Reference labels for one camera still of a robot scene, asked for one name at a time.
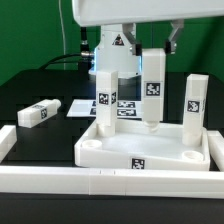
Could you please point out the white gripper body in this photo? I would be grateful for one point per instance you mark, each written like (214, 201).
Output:
(104, 12)

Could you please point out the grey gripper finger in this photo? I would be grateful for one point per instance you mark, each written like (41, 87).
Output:
(129, 32)
(171, 42)

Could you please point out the white desk tabletop tray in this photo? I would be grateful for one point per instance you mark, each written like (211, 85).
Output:
(133, 146)

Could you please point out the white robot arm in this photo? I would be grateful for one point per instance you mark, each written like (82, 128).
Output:
(118, 49)

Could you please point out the white U-shaped obstacle fence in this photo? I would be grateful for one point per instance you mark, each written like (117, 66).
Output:
(124, 182)

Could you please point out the white marker base plate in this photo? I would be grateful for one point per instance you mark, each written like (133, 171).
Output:
(123, 109)

